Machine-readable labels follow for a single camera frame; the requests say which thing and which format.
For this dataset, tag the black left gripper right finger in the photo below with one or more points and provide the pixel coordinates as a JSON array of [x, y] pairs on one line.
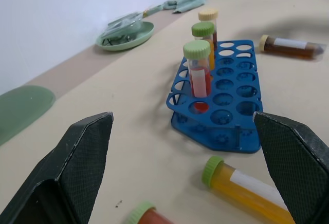
[[293, 167]]

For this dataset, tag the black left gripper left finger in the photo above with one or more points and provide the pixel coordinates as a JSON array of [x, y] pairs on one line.
[[74, 167]]

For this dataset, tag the yellow tube green cap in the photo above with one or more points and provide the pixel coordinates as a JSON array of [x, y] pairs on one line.
[[244, 188]]

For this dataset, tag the blue test tube rack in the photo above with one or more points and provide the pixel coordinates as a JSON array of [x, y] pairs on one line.
[[218, 100]]

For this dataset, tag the red liquid tube green cap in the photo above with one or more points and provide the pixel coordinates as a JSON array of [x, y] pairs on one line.
[[198, 70]]

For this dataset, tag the orange liquid tube green cap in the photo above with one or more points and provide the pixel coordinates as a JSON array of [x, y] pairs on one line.
[[205, 41]]

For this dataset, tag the brown liquid tube cream cap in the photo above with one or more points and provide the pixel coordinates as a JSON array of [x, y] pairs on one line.
[[210, 21]]

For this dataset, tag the dark green mat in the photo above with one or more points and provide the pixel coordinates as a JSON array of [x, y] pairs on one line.
[[20, 108]]

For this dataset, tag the light green plate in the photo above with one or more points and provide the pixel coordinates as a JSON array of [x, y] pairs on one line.
[[128, 40]]

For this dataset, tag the clear plastic bag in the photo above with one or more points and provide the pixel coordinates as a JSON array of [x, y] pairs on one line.
[[123, 26]]

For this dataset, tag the green cloth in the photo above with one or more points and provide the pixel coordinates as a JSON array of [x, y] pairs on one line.
[[187, 1]]

